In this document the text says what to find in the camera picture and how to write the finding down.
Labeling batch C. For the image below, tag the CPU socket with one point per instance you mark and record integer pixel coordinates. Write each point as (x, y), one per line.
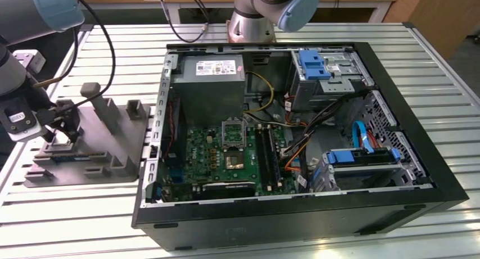
(235, 161)

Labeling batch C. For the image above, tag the silver disk bay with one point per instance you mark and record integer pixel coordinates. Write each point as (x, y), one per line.
(361, 169)

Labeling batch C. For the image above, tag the black RAM slot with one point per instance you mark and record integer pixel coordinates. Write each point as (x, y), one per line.
(262, 146)
(266, 146)
(271, 146)

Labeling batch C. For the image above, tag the wooden cabinet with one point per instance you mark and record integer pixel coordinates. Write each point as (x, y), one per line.
(443, 17)

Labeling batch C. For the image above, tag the grey power supply unit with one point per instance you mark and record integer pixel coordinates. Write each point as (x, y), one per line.
(206, 96)

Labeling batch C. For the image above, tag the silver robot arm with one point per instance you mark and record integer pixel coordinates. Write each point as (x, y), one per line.
(23, 11)

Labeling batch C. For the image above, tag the silver CPU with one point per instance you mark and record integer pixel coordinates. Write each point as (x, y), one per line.
(62, 141)

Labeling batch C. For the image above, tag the black graphics card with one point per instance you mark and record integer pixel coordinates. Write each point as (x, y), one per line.
(229, 187)

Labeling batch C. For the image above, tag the silver drive cage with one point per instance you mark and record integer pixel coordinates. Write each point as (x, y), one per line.
(338, 86)

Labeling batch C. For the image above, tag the blue drive carrier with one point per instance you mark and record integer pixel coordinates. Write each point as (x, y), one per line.
(311, 65)

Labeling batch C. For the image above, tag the black PC case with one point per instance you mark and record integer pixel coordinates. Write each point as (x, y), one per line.
(301, 222)

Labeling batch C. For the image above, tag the grey parts rack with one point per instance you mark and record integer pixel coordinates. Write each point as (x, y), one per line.
(86, 129)

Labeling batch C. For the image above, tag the black case fan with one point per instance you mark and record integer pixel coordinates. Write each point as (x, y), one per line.
(177, 121)

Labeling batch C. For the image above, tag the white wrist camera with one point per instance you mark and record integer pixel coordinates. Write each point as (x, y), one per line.
(23, 124)

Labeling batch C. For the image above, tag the hard disk in blue carrier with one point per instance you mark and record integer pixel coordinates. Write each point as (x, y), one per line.
(343, 157)

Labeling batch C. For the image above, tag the blue video port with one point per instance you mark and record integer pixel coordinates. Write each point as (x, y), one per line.
(177, 176)

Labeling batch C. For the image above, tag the green motherboard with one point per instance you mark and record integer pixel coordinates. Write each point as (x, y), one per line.
(203, 158)

